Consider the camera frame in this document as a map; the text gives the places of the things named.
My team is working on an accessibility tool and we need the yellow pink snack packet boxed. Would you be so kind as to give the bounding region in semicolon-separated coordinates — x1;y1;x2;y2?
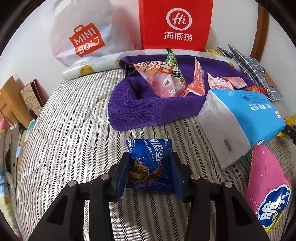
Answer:
244;145;292;232

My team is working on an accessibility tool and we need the dark blue cookie packet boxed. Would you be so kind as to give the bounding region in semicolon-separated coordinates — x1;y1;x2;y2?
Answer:
125;139;175;193

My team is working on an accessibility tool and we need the red candy wrapper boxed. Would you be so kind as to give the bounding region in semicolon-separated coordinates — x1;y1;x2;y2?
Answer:
245;85;267;94

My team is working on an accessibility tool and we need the pink white snack sachet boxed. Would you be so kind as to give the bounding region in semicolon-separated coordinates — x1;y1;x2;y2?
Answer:
207;73;233;90

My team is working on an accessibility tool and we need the long pink striped snack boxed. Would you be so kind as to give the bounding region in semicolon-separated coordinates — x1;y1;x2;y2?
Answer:
187;58;206;96

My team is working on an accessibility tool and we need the pink red bean snack packet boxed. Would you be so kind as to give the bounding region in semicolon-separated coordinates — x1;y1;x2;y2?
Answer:
132;61;188;98

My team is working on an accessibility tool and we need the green snack packet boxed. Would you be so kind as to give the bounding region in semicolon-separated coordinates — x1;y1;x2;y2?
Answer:
165;48;187;86

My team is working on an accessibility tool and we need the pink candy wrapper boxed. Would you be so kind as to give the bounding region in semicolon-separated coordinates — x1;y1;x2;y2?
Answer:
222;77;247;89

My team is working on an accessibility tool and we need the colourful cartoon fabric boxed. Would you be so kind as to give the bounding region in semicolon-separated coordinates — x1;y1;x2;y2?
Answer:
1;119;36;240

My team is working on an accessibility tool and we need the blue tissue pack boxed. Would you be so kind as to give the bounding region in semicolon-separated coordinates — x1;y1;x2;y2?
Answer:
197;89;285;169

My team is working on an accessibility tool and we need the yellow chips packet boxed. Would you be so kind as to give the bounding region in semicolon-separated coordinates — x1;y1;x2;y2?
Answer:
277;115;295;142

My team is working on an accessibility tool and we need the patterned brown book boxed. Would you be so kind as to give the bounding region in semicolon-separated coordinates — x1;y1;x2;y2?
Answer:
20;79;46;117

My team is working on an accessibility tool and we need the grey checked star cloth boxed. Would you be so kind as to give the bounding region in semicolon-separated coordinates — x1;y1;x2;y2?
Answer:
217;44;282;102

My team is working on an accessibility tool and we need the fruit print paper roll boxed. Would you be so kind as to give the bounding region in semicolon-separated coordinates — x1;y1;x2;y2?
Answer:
62;49;240;80

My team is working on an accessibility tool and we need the yellow Lipton tea pack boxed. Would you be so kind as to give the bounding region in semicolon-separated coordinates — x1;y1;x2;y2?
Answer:
205;48;225;57

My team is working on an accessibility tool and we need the white Miniso plastic bag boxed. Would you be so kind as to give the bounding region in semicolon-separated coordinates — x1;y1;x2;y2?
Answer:
42;1;142;67

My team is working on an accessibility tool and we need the red paper Haidilao bag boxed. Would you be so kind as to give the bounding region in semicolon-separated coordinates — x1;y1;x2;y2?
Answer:
138;0;213;52

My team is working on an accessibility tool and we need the brown wooden door frame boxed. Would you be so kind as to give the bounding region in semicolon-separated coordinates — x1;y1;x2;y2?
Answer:
250;4;269;61

